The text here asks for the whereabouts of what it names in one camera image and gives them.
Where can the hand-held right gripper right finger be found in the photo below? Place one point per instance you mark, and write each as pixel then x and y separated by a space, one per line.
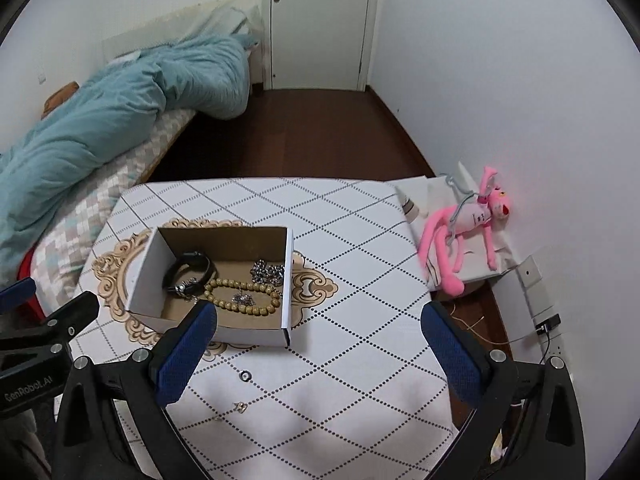
pixel 452 355

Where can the pink plush toy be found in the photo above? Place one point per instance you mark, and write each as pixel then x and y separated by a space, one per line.
pixel 472 217

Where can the white cardboard box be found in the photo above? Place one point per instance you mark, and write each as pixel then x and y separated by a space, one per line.
pixel 250 334

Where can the bed with checkered sheet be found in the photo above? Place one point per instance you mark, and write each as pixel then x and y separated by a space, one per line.
pixel 100 195

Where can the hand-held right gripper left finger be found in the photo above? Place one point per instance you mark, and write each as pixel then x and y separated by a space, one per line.
pixel 184 357

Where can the white bottle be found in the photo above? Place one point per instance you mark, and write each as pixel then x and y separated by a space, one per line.
pixel 411 208

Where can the white door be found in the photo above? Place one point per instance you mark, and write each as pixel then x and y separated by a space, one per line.
pixel 320 25

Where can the small silver earring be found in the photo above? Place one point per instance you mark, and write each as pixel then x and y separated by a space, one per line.
pixel 240 407

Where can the light blue duvet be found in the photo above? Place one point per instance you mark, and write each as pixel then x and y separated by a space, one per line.
pixel 100 110

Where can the white diamond pattern tablecloth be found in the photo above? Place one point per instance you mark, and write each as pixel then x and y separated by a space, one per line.
pixel 350 270

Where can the white wall socket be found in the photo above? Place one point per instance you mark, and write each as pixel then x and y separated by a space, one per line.
pixel 537 290

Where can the black wristband watch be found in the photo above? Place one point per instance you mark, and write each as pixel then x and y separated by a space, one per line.
pixel 201 260

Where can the brown pillow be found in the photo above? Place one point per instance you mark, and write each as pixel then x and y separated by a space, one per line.
pixel 60 96

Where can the silver earrings pair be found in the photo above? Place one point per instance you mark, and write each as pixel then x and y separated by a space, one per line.
pixel 243 299

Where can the red cloth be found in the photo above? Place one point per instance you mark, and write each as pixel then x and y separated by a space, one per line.
pixel 25 270

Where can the grey clothes hanger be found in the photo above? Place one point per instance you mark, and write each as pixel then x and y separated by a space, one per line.
pixel 458 208

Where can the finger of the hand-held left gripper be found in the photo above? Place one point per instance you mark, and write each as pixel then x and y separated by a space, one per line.
pixel 16 294
pixel 52 322

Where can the black charger plug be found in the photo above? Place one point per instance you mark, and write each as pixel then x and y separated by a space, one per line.
pixel 547 323

